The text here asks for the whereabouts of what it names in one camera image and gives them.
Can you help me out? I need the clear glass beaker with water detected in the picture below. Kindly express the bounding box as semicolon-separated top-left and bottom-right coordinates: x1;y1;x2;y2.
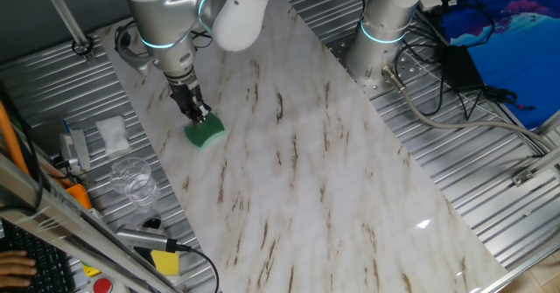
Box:
108;156;162;209

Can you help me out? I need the silver depth camera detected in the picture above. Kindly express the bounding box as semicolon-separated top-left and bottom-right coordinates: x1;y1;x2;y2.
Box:
115;224;170;253

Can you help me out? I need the aluminium rail bracket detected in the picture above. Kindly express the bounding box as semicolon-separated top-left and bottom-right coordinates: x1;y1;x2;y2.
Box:
510;146;560;187

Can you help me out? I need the orange hose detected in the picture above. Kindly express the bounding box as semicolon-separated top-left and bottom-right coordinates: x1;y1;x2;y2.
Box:
0;100;31;177

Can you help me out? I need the yellow sponge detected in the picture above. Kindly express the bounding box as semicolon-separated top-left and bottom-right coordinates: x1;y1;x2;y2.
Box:
150;248;181;277

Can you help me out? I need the black ring clamp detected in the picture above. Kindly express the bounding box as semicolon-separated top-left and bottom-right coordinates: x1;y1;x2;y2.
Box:
71;34;95;57

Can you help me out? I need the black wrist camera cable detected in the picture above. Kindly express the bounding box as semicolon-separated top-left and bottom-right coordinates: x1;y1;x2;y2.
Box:
191;28;214;50

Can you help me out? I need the black cable bundle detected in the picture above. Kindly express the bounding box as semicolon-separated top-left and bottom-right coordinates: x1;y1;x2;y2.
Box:
393;0;537;122

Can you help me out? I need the wrist camera on silver bracket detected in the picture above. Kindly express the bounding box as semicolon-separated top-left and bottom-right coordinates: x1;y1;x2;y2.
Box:
114;19;157;76

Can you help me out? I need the white crumpled cloth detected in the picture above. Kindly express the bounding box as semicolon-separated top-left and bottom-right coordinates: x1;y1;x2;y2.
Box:
94;115;131;156

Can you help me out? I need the green scouring sponge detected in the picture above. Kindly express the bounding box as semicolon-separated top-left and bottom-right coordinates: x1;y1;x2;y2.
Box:
183;112;227;150

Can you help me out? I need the blue printed mat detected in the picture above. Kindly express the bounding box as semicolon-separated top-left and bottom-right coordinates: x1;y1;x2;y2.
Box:
437;0;560;130

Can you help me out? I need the aluminium pole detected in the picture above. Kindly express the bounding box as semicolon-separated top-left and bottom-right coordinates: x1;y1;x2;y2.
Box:
37;0;97;63

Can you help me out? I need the marble pattern board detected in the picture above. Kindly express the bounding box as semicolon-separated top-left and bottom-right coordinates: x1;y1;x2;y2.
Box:
95;0;508;293

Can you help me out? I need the aluminium frame beam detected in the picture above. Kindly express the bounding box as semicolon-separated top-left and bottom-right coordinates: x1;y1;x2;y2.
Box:
0;152;185;293

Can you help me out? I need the person's hand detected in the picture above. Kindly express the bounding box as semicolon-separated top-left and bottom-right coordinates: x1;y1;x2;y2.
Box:
0;249;39;289

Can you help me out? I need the perforated aluminium base plate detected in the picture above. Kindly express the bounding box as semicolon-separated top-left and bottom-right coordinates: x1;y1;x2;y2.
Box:
325;34;424;98

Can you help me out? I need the small clear glass cup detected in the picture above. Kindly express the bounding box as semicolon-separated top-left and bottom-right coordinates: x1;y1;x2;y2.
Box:
129;207;163;231

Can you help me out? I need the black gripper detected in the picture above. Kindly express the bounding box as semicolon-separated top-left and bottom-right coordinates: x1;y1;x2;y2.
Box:
166;69;214;126

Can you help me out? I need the orange button box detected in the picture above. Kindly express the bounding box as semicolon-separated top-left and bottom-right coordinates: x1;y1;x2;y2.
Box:
65;183;93;211

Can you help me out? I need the black power adapter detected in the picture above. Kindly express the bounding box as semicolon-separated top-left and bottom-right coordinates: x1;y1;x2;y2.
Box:
439;43;486;93

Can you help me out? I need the red round button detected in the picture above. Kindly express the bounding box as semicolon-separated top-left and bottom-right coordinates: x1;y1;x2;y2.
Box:
89;275;128;293

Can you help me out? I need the grey cable with metal connector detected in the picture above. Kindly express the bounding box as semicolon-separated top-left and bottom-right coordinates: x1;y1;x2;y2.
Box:
381;64;560;154

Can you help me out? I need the yellow box with green button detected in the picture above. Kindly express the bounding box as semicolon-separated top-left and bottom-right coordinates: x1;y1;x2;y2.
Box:
80;262;102;279

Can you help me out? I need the black keyboard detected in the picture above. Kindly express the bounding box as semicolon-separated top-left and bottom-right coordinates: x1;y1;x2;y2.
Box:
0;220;78;293

